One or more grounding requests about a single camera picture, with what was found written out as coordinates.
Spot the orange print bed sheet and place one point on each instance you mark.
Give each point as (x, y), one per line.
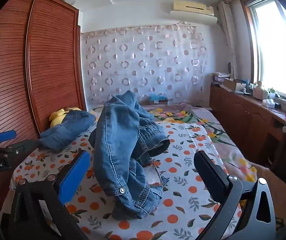
(183, 180)

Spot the small cardboard box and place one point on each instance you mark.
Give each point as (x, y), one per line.
(155, 102)

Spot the white air conditioner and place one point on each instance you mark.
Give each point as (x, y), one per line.
(193, 6)

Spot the long wooden cabinet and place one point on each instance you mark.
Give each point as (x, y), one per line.
(243, 120)

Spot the plain blue denim pants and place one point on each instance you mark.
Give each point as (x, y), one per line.
(65, 130)

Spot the open cardboard box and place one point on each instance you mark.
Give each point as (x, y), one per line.
(233, 84)

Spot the beige window curtain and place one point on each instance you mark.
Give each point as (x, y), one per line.
(229, 35)

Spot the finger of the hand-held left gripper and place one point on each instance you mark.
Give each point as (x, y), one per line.
(20, 148)
(5, 135)

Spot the circle pattern sheer curtain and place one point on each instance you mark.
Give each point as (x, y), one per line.
(145, 67)

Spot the floral blanket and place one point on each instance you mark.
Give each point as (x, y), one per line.
(178, 116)

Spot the white plastic jug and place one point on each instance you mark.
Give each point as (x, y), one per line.
(259, 91)

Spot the wooden louvered wardrobe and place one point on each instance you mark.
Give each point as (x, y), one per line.
(50, 67)

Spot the pile of papers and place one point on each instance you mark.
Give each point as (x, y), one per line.
(219, 77)

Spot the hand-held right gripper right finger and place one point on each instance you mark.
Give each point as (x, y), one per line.
(208, 173)

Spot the window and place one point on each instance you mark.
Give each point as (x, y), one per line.
(275, 47)

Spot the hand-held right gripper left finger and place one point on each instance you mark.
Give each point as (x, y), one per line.
(75, 177)

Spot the yellow plush toy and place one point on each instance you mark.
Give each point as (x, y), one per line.
(57, 118)

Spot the embroidered blue denim pants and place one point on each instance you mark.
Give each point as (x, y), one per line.
(115, 142)

